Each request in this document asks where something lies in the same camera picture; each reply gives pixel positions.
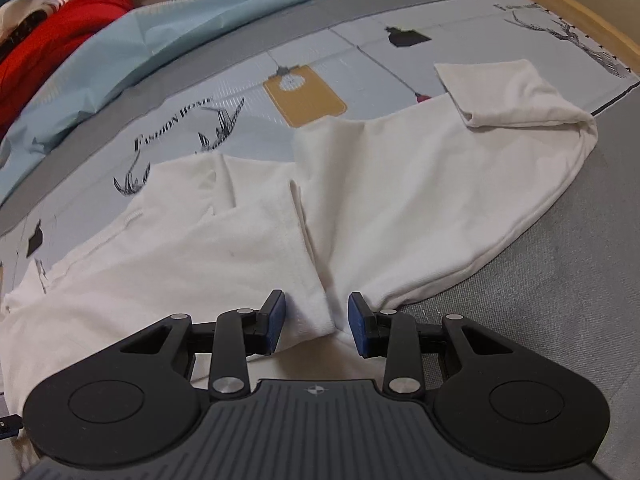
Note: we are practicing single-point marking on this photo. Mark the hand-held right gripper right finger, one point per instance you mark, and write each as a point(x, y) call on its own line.
point(357, 325)

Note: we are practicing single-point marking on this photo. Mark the white towel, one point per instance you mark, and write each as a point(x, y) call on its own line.
point(400, 185)

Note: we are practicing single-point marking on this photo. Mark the wooden bed frame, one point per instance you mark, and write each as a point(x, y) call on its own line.
point(575, 5)

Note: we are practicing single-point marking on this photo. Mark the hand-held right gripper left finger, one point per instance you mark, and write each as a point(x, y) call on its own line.
point(277, 322)

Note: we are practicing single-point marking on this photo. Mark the white and black cloth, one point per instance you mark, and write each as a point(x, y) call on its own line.
point(30, 10)

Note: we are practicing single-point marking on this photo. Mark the light blue quilt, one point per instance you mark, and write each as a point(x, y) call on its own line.
point(175, 25)

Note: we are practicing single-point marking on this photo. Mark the red blanket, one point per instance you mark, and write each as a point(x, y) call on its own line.
point(60, 35)

